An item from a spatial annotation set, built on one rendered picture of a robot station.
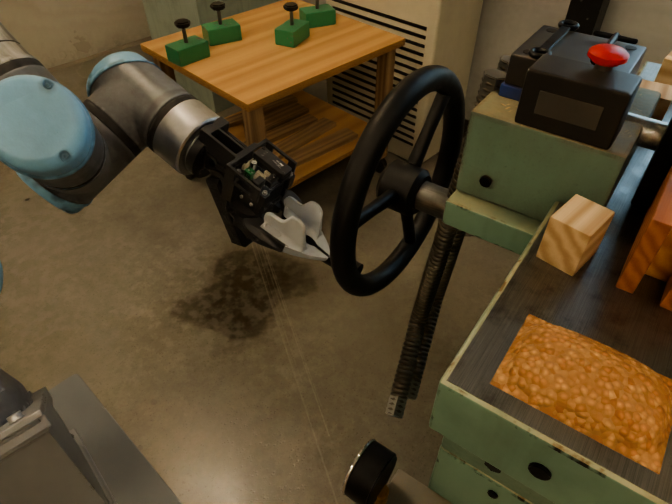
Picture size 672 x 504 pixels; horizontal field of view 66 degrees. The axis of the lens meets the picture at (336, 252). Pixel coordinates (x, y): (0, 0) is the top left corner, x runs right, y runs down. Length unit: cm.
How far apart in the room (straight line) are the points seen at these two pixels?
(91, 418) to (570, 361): 62
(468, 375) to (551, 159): 22
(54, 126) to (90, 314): 118
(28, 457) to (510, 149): 50
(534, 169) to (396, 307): 111
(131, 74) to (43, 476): 46
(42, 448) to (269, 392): 92
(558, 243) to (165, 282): 142
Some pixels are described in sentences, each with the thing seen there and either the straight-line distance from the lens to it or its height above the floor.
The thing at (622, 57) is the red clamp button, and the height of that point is 102.
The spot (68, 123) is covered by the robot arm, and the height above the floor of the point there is 94.
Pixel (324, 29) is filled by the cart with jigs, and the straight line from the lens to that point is 191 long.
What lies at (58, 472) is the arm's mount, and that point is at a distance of 58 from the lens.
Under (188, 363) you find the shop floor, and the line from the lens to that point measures 149.
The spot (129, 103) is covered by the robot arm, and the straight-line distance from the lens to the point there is 71.
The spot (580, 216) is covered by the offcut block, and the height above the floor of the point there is 94.
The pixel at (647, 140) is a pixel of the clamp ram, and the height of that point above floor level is 95.
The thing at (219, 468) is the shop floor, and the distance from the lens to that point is 132.
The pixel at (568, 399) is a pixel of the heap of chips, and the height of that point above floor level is 91.
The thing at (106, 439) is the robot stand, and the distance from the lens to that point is 77.
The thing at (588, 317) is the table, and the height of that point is 90.
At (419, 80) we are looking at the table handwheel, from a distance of 56.
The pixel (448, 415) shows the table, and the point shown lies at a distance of 37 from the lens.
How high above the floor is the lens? 119
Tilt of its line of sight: 44 degrees down
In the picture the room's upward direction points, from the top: straight up
